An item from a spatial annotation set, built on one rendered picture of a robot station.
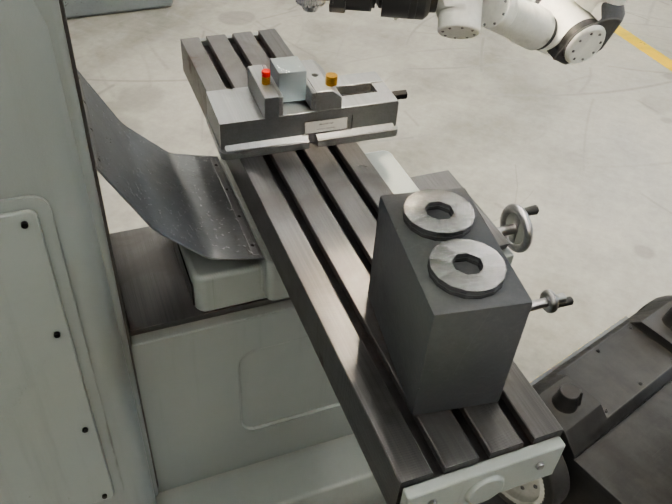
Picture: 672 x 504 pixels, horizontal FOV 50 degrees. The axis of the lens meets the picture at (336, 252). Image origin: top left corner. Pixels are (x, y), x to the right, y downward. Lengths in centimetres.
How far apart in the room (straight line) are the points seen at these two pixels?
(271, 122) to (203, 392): 54
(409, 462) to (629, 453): 62
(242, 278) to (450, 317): 55
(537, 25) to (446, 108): 213
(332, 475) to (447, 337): 93
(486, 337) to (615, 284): 181
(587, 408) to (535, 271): 123
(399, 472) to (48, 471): 74
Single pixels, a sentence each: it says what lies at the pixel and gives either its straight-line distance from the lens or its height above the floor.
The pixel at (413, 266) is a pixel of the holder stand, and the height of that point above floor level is 110.
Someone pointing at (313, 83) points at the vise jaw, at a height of 102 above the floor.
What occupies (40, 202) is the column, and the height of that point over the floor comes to 106.
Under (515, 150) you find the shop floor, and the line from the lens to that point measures 318.
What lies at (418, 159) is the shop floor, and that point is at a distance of 300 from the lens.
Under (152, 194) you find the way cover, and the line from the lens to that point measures 123.
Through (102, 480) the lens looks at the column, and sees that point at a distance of 148.
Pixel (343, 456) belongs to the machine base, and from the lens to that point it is 173.
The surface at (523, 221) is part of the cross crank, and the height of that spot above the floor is 66.
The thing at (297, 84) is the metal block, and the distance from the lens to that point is 133.
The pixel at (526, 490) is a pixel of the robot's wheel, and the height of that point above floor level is 46.
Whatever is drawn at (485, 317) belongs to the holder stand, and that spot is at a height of 108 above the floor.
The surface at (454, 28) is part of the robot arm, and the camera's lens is 114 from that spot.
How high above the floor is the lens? 166
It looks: 42 degrees down
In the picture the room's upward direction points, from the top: 5 degrees clockwise
